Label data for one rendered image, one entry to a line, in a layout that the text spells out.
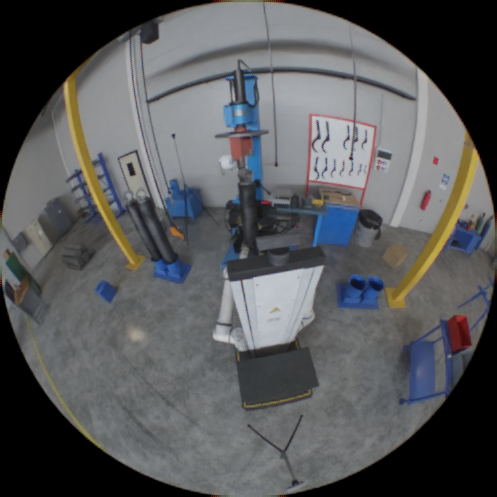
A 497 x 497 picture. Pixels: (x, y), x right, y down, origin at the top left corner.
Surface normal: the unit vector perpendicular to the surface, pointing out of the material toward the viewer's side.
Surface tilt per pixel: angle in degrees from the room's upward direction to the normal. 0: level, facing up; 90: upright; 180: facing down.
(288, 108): 90
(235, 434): 0
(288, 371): 0
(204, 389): 0
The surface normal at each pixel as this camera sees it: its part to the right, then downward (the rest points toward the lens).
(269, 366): -0.07, -0.74
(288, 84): -0.23, 0.67
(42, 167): 0.97, 0.11
